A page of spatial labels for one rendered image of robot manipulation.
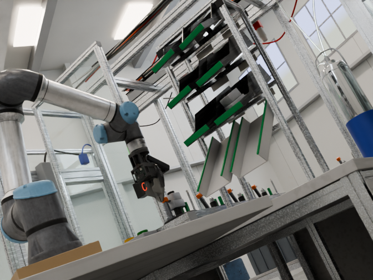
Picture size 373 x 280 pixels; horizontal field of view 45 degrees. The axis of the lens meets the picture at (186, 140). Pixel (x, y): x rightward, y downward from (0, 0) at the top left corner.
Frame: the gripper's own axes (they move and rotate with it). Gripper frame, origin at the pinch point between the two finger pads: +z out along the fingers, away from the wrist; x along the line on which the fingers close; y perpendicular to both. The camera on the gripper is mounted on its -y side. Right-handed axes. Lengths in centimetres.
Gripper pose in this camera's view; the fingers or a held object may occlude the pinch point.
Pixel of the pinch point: (161, 199)
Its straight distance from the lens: 170.6
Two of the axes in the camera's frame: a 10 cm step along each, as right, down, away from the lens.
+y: -5.9, -0.1, -8.0
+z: 3.8, 8.7, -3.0
